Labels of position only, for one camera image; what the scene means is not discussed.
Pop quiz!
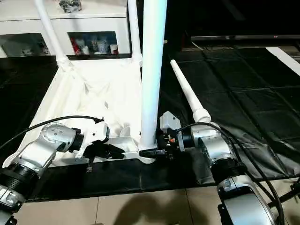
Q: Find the white plastic table top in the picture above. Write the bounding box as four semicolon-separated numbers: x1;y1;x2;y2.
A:
28;57;158;167

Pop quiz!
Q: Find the white plastic table leg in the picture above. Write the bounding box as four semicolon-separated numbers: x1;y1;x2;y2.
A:
126;0;143;68
138;0;168;163
34;0;71;71
170;60;211;124

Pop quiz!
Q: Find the black work mat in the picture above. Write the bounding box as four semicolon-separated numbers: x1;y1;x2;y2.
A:
0;44;300;202

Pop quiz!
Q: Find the black tripod stand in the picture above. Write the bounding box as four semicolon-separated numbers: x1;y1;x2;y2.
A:
267;178;300;209

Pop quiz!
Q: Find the white glass-door cabinet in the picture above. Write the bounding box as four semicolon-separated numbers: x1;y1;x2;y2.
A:
0;0;132;57

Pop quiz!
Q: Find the white flat strip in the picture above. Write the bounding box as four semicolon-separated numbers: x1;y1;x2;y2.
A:
266;46;300;77

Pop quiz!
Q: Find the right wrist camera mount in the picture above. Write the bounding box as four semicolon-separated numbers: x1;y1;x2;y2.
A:
159;111;186;152

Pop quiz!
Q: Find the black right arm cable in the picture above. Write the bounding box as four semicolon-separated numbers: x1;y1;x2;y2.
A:
177;123;285;225

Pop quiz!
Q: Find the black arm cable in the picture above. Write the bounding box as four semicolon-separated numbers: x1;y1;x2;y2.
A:
0;116;105;150
177;123;285;225

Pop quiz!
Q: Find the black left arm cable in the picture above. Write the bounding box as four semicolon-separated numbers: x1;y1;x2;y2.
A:
0;116;105;150

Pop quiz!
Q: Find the black metal rail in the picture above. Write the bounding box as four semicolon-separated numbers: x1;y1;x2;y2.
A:
191;35;300;40

